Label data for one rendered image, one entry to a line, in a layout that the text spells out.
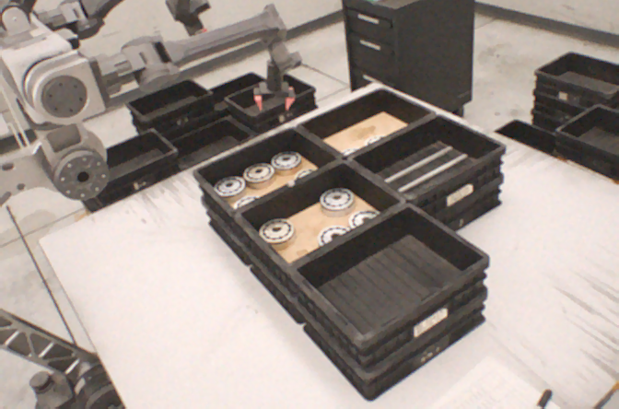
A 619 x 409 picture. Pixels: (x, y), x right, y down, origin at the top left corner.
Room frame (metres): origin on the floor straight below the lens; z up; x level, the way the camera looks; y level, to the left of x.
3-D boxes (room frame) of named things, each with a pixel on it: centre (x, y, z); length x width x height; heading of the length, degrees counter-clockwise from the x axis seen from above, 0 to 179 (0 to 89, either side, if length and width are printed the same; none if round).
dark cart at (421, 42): (3.22, -0.73, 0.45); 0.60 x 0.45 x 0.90; 121
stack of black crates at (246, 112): (2.78, 0.12, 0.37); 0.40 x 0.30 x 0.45; 121
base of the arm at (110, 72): (1.22, 0.39, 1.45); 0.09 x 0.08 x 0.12; 31
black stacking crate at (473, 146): (1.50, -0.37, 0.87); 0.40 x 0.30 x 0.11; 118
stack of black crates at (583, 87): (2.46, -1.41, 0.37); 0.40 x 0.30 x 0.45; 31
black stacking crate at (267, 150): (1.57, 0.12, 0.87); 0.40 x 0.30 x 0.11; 118
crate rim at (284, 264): (1.31, -0.02, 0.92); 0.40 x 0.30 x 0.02; 118
